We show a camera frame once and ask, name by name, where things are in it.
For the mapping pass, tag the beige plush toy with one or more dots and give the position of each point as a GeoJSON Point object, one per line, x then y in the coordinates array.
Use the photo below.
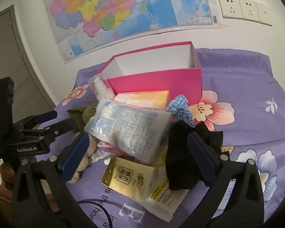
{"type": "Point", "coordinates": [86, 159]}

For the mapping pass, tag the black cloth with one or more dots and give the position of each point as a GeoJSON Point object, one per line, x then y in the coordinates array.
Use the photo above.
{"type": "Point", "coordinates": [180, 161]}

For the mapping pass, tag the orange tissue pack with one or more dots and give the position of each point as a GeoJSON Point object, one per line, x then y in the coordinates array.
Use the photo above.
{"type": "Point", "coordinates": [147, 99]}

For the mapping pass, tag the cream gold tissue pack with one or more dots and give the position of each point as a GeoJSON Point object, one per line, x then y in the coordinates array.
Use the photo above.
{"type": "Point", "coordinates": [125, 180]}

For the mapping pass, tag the blue gingham scrunchie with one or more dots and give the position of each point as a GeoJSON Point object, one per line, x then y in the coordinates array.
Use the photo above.
{"type": "Point", "coordinates": [180, 106]}

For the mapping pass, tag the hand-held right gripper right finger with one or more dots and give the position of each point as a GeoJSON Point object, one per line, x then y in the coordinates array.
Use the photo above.
{"type": "Point", "coordinates": [201, 158]}

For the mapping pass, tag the white pump bottle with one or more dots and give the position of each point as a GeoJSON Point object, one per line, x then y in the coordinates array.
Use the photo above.
{"type": "Point", "coordinates": [102, 89]}

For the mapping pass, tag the pink cardboard box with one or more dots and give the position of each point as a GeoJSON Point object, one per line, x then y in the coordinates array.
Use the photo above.
{"type": "Point", "coordinates": [156, 85]}

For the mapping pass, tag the colourful wall map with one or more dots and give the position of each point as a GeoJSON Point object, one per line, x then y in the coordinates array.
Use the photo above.
{"type": "Point", "coordinates": [109, 9]}

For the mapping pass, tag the white wall socket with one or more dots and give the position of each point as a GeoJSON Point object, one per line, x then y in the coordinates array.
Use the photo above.
{"type": "Point", "coordinates": [249, 10]}
{"type": "Point", "coordinates": [230, 7]}
{"type": "Point", "coordinates": [264, 14]}

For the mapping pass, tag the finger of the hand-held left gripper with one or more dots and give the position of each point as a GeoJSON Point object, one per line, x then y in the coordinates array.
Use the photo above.
{"type": "Point", "coordinates": [61, 126]}
{"type": "Point", "coordinates": [46, 116]}

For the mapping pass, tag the person's left forearm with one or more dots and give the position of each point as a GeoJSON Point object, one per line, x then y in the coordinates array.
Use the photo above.
{"type": "Point", "coordinates": [6, 173]}

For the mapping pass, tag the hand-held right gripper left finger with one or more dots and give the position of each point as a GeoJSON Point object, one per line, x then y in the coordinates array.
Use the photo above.
{"type": "Point", "coordinates": [76, 158]}

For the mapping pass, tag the grey door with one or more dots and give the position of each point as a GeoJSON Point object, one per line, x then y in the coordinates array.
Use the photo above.
{"type": "Point", "coordinates": [7, 52]}

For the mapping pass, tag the pink floral tissue pack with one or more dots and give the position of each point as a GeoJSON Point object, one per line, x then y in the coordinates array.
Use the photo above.
{"type": "Point", "coordinates": [106, 149]}

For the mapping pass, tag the green plush toy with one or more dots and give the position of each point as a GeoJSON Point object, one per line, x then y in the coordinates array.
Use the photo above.
{"type": "Point", "coordinates": [82, 118]}

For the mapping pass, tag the white yellow wet wipes pack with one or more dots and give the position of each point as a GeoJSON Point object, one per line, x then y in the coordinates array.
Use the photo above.
{"type": "Point", "coordinates": [163, 206]}

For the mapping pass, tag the clear cotton pad bag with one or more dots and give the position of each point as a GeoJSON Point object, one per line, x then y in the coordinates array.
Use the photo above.
{"type": "Point", "coordinates": [128, 128]}

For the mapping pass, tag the purple floral bed sheet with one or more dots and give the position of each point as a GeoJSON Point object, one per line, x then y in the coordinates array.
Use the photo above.
{"type": "Point", "coordinates": [239, 114]}

